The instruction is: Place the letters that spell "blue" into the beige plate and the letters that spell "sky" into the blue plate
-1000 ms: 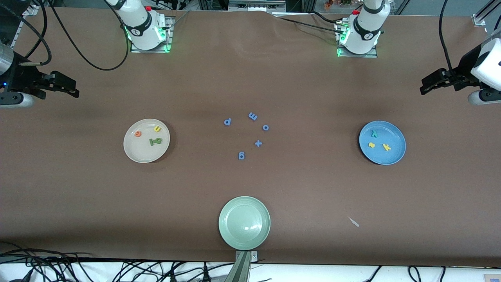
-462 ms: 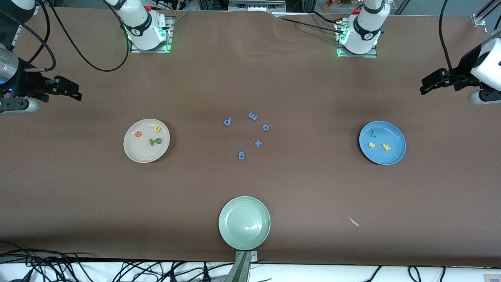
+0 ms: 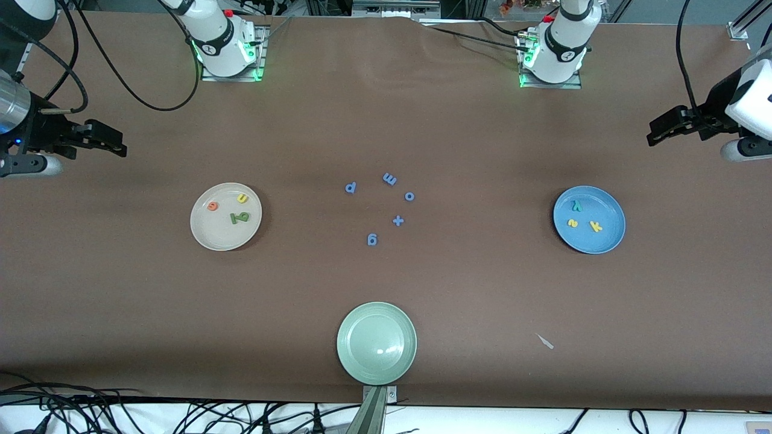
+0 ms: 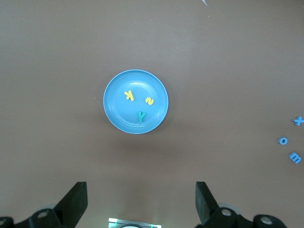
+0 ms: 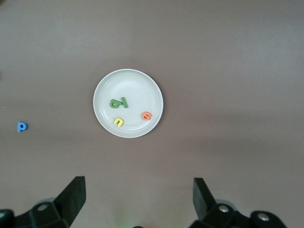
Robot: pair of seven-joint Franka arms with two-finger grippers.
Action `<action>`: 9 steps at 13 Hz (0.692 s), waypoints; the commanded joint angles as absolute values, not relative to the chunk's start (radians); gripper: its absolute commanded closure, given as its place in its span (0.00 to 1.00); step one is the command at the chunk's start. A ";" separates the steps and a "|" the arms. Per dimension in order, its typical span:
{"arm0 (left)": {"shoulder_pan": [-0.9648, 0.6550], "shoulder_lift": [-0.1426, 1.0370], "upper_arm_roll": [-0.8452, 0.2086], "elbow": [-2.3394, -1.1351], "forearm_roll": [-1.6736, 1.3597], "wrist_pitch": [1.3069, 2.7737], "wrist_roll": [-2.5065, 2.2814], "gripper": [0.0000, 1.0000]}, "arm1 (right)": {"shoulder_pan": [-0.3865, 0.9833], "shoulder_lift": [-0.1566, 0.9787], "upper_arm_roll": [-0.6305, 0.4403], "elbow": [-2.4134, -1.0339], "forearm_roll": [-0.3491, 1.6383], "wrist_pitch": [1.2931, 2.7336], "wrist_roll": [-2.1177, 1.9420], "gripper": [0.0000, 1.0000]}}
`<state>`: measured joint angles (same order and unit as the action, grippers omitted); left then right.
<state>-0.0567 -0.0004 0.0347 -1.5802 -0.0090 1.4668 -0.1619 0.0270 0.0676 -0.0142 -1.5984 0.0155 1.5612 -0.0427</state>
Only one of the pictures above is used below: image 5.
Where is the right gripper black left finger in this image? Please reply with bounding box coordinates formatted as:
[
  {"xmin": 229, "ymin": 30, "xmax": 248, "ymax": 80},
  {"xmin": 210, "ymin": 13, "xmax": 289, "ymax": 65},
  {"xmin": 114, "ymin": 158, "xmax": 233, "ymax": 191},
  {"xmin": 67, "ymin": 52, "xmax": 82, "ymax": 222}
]
[{"xmin": 0, "ymin": 176, "xmax": 86, "ymax": 228}]

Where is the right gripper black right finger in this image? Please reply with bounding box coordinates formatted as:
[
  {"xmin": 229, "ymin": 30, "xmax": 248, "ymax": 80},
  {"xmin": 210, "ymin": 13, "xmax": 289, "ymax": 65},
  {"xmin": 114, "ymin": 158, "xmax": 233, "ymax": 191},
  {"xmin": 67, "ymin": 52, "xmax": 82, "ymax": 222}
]
[{"xmin": 190, "ymin": 177, "xmax": 288, "ymax": 228}]

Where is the blue foam letter p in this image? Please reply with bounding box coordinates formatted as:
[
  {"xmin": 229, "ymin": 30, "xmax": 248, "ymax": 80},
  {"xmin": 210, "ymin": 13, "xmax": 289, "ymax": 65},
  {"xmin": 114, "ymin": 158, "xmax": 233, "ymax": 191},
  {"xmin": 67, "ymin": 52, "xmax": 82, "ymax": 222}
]
[{"xmin": 17, "ymin": 121, "xmax": 29, "ymax": 133}]

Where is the beige round plate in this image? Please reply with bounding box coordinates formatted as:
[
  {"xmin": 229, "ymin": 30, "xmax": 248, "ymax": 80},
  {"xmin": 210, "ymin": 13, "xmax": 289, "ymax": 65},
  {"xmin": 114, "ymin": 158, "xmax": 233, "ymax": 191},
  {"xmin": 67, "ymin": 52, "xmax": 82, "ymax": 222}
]
[{"xmin": 93, "ymin": 68, "xmax": 164, "ymax": 139}]

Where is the brown table cover mat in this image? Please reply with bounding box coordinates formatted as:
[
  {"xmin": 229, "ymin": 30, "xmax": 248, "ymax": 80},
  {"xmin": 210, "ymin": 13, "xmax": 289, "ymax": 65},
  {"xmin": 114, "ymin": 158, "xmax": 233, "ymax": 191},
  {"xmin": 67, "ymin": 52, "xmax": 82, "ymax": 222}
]
[{"xmin": 0, "ymin": 0, "xmax": 304, "ymax": 228}]

